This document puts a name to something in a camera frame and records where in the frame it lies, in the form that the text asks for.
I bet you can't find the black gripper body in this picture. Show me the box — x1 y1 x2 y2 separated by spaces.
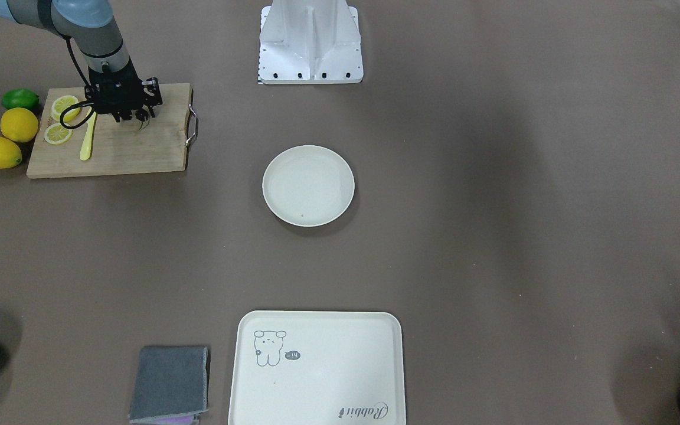
84 60 163 123

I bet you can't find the round cream plate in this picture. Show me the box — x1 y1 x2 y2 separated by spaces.
261 145 355 228

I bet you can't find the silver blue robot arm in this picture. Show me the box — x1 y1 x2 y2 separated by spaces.
0 1 163 129

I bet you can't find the cream rabbit tray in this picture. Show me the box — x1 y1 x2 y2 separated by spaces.
228 311 407 424

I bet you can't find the bamboo cutting board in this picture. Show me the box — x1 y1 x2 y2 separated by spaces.
27 83 196 179

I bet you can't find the upper lemon slice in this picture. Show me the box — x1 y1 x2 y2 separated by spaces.
51 95 83 123

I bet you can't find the lemon slice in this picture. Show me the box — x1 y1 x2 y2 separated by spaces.
51 95 83 123
43 123 73 145

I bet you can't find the yellow plastic knife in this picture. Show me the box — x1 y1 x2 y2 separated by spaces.
79 112 98 161

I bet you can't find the lower lemon slice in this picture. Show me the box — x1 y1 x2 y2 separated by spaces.
43 123 73 145

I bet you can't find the green lime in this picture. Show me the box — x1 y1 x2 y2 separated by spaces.
1 88 40 110

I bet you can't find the round yellow lemon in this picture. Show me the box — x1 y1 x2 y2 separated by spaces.
0 107 40 143

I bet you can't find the grey folded cloth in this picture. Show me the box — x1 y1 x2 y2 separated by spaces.
129 345 210 424

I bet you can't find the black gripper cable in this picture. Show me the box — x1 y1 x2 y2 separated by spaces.
60 35 99 130

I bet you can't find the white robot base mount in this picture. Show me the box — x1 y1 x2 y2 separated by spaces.
257 1 364 84

